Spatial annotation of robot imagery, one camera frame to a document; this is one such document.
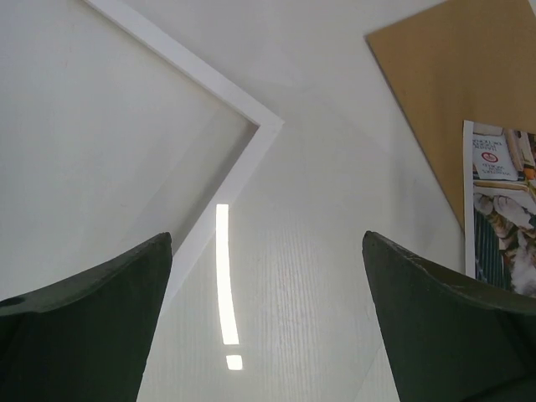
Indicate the white wooden picture frame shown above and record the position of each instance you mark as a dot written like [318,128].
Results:
[103,143]

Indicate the brown cardboard backing board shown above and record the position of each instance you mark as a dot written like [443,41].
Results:
[460,60]

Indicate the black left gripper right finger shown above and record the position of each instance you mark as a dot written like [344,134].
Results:
[449,337]

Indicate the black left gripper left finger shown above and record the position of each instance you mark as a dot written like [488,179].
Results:
[87,337]

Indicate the cat and books photo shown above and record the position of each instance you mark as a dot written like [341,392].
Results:
[499,206]

